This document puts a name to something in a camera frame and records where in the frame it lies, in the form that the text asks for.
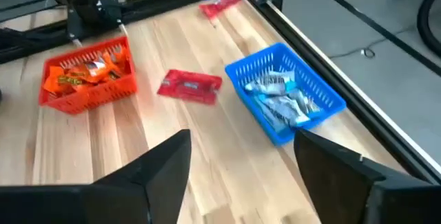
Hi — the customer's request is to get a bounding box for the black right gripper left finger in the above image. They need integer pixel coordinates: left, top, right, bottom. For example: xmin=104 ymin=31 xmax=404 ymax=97
xmin=0 ymin=129 xmax=192 ymax=224

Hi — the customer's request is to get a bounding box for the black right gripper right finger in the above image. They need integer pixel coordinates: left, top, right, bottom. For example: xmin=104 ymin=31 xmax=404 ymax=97
xmin=294 ymin=129 xmax=441 ymax=224

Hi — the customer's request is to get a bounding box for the red plastic basket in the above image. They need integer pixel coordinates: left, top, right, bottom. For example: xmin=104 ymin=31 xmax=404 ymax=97
xmin=38 ymin=36 xmax=138 ymax=115

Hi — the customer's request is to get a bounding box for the blue white candy bar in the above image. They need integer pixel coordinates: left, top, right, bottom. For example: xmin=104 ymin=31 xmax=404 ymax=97
xmin=258 ymin=94 xmax=311 ymax=130
xmin=287 ymin=88 xmax=321 ymax=114
xmin=244 ymin=71 xmax=297 ymax=96

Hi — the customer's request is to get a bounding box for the orange candy pack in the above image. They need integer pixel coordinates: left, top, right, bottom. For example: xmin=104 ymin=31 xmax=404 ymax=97
xmin=67 ymin=55 xmax=118 ymax=84
xmin=43 ymin=65 xmax=82 ymax=96
xmin=103 ymin=46 xmax=131 ymax=80

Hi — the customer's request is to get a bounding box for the red candy pack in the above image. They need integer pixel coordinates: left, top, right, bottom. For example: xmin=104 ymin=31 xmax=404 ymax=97
xmin=198 ymin=0 xmax=242 ymax=20
xmin=157 ymin=68 xmax=223 ymax=106

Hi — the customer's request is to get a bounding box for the blue plastic basket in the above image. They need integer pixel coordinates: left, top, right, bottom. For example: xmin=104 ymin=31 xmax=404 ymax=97
xmin=224 ymin=42 xmax=347 ymax=147

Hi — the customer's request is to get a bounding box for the thin black floor cable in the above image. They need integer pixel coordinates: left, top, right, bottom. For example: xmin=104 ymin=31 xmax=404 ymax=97
xmin=329 ymin=27 xmax=420 ymax=59

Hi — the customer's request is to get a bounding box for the black vacuum hose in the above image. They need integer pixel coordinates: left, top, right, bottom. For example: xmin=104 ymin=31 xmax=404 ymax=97
xmin=416 ymin=0 xmax=441 ymax=58

